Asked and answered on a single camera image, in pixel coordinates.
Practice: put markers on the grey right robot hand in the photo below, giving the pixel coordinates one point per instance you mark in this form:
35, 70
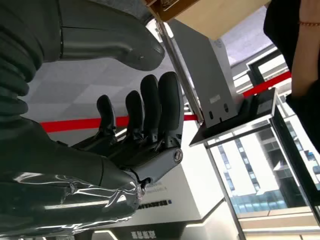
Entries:
62, 185

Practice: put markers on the person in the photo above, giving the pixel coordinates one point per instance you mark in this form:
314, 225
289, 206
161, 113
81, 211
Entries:
307, 109

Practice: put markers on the white panel with lettering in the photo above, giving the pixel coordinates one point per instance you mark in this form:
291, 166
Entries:
175, 207

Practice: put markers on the silver metal rod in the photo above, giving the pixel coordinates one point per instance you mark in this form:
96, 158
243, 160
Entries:
178, 68

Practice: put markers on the grey metal desk leg panel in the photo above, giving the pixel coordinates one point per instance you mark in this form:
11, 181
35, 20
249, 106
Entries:
207, 73

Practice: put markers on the beige wooden desk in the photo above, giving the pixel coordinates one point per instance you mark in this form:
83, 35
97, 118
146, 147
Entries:
212, 16

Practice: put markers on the building outside window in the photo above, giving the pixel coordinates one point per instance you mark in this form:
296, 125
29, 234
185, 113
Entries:
260, 198

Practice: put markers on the black desk foot plate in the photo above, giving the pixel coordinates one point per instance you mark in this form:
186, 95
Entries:
252, 111

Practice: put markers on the black window frame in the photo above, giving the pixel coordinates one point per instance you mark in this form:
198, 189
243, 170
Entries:
295, 159

